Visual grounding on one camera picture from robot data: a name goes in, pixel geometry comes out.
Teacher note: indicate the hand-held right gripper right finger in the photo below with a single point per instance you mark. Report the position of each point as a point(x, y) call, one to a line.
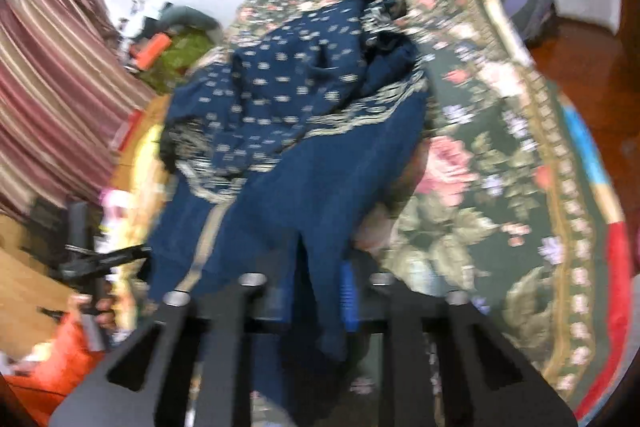
point(350, 297)

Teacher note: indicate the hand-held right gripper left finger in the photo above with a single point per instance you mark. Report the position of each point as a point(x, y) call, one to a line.
point(225, 307)

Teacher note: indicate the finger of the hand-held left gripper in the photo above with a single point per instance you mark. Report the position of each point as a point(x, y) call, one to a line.
point(125, 255)

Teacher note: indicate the navy patterned dress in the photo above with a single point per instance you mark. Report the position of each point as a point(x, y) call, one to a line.
point(310, 147)

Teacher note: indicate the person's left hand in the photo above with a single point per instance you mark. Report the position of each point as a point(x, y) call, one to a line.
point(106, 314)

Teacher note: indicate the yellow cloth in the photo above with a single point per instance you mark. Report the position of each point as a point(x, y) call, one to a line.
point(147, 167)

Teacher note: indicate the orange cloth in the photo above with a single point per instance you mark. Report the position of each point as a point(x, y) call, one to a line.
point(55, 372)

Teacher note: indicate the red box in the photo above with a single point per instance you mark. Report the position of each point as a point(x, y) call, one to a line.
point(127, 129)

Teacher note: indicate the striped pink curtain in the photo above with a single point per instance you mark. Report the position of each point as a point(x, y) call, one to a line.
point(55, 97)

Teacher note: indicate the orange box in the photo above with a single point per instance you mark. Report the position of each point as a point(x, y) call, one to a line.
point(150, 52)

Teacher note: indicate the green floral blanket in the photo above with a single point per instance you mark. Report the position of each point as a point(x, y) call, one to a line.
point(500, 157)

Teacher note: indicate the green patterned cloth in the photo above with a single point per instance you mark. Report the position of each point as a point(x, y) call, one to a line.
point(180, 52)

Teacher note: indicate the grey garment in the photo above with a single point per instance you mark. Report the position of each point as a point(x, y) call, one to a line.
point(190, 17)

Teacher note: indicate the multicoloured fleece blanket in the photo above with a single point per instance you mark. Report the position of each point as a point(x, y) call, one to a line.
point(615, 257)

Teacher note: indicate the grey bag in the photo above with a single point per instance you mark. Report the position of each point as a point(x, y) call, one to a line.
point(530, 7)

